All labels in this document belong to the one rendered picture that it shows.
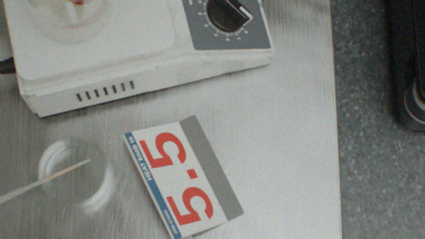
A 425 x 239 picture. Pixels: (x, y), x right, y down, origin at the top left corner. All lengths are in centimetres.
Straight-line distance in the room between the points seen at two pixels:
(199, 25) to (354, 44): 90
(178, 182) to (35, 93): 13
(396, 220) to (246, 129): 81
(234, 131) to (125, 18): 14
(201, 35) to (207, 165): 11
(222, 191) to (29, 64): 18
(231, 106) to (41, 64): 17
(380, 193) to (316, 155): 79
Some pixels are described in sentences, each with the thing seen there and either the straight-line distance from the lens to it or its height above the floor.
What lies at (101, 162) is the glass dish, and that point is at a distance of 69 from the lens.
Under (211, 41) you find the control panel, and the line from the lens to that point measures 66.
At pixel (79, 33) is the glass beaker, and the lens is 61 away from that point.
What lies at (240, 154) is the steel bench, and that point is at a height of 75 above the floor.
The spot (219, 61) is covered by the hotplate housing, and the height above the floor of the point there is 80.
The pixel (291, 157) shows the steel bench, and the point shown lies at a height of 75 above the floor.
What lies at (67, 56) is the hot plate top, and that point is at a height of 84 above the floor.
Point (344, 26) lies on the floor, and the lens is 155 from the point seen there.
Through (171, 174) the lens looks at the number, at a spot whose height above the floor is 78.
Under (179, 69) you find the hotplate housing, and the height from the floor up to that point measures 80.
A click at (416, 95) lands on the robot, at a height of 20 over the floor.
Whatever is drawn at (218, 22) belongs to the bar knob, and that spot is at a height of 81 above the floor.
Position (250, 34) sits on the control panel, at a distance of 68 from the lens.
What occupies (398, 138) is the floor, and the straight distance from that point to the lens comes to 150.
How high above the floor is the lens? 142
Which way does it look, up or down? 75 degrees down
